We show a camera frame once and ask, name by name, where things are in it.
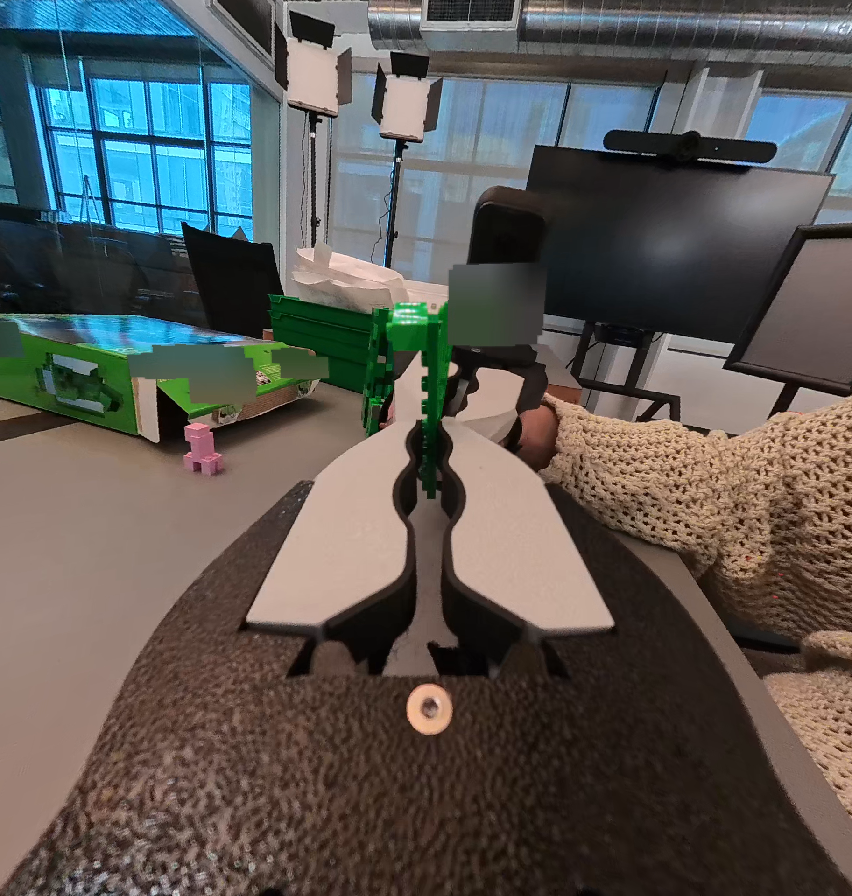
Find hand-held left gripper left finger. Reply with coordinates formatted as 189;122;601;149
244;421;427;676

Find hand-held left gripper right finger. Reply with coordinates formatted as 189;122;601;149
436;422;617;679

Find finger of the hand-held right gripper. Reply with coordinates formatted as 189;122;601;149
461;368;522;446
389;350;435;429

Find green lego plate assembly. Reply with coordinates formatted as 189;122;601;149
361;301;451;501

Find person's right forearm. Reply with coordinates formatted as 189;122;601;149
541;387;852;639

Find pink lego pig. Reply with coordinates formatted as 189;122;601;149
183;422;225;477

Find green lego box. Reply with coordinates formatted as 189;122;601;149
0;314;329;443

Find person's right hand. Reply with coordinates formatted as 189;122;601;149
518;403;563;474

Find green plastic bins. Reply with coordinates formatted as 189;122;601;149
268;294;399;393

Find black television stand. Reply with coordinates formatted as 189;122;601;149
569;322;680;422

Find white paper bags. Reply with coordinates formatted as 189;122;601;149
289;244;407;312

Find studio light on stand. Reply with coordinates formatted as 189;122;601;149
370;52;445;268
274;10;354;247

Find black video conference bar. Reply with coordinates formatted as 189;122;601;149
602;128;779;166

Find white air vent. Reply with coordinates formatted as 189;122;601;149
420;0;523;31

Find black framed monitor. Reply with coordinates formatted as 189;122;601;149
722;223;852;419

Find large paned window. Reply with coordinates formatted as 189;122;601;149
37;76;253;239

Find cream knitted sweater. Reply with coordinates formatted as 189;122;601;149
765;630;852;849

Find silver ventilation duct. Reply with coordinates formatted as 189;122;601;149
366;0;852;56

